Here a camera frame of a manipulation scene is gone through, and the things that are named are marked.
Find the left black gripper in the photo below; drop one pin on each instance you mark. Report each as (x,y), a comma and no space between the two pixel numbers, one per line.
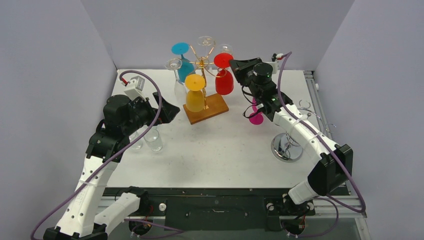
(168,112)

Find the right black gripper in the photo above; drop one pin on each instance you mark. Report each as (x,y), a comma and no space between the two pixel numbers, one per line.
(247,69)

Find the red plastic wine glass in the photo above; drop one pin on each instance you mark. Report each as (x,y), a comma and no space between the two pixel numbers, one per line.
(224,82)

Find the clear glass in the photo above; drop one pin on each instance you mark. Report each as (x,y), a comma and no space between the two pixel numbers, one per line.
(225,48)
(136,144)
(180,90)
(153,140)
(152,126)
(206,41)

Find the yellow plastic wine glass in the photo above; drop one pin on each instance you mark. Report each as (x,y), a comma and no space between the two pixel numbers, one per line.
(195,99)

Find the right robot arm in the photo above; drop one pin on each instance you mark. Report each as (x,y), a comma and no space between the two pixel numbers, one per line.
(332,163)

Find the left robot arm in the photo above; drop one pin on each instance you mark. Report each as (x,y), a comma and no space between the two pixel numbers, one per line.
(122,118)

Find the clear glass on gold rack back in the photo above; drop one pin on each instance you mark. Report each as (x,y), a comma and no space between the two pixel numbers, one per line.
(206,41)

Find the blue plastic wine glass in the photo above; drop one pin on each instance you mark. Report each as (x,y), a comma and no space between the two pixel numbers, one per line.
(186,68)

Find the pink plastic wine glass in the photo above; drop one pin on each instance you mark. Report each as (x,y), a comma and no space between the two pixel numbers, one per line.
(255,119)

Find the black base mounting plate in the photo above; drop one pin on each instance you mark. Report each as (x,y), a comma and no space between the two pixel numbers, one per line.
(221,209)

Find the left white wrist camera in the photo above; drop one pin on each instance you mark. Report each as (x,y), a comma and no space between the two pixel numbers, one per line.
(133,88)

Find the gold wire glass rack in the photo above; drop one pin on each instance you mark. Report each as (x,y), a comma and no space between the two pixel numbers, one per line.
(214,103)

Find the chrome wire glass rack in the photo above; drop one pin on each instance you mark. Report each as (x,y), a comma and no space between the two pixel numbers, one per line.
(291,145)

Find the aluminium rail right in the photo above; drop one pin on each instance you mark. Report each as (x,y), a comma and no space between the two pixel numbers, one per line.
(315,106)

